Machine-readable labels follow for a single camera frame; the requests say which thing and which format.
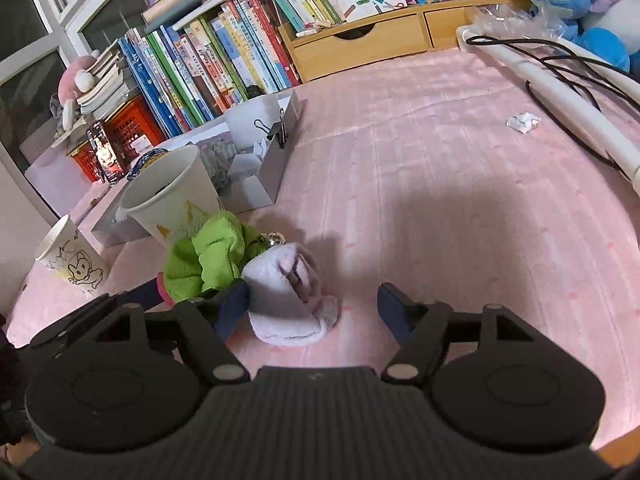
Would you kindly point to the pink and green flower plush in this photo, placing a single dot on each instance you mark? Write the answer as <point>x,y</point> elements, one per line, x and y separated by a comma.
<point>210,259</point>

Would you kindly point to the white shallow box tray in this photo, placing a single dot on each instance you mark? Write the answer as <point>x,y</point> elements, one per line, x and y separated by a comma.
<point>114,228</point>

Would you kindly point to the crumpled white wrapper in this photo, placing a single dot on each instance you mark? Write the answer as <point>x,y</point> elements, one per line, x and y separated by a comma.
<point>524,122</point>

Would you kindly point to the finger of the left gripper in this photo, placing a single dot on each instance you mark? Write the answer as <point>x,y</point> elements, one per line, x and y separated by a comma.
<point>145,295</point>

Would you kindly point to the smartphone on stand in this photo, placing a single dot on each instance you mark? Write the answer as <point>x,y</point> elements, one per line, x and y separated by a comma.
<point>108,156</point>

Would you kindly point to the small black cube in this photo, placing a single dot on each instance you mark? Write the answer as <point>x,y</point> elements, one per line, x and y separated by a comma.
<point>253,91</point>

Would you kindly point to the row of upright books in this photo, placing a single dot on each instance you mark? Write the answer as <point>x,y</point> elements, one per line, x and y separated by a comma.
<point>194,67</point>

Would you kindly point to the paper cup with cat drawing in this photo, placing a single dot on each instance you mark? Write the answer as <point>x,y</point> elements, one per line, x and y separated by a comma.
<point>173,197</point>

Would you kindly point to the white bubble wrap block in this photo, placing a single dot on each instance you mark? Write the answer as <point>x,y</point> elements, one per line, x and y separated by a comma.
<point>251,121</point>

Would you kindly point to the pink bunny plush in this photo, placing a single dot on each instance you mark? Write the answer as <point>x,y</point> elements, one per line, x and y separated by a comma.
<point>74,83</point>

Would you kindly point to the white paper origami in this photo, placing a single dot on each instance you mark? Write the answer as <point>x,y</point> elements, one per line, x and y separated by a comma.
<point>247,163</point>

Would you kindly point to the white PVC pipe frame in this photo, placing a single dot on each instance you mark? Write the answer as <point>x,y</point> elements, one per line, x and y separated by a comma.
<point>555,93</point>

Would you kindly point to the red plastic crate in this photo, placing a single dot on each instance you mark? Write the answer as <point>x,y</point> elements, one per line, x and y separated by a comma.
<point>133,129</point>

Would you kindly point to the stack of paperback books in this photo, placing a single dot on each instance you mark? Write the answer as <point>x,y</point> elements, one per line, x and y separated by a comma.
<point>114,86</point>

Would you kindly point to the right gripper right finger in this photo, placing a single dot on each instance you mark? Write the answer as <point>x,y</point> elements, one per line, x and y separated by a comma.
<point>419,329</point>

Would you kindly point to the blue Stitch plush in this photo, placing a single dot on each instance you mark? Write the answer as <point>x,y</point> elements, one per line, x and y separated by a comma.
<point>607,28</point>

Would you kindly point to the paper cup with rabbit drawing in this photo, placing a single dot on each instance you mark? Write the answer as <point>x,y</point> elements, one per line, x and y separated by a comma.
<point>66,252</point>

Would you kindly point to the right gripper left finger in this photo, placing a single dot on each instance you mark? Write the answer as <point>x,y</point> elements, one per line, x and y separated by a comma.
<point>206,322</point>

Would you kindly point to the black binder clip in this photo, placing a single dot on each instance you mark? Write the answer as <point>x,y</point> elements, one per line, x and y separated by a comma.
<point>276,132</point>

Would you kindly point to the green floral cloth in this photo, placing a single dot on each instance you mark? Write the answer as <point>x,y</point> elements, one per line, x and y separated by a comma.
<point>217,156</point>

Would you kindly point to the wooden drawer organizer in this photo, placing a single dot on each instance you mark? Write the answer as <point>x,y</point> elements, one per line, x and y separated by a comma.
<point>408,31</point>

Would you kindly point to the navy floral drawstring pouch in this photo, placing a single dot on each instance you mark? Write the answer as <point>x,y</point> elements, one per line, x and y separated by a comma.
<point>145,160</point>

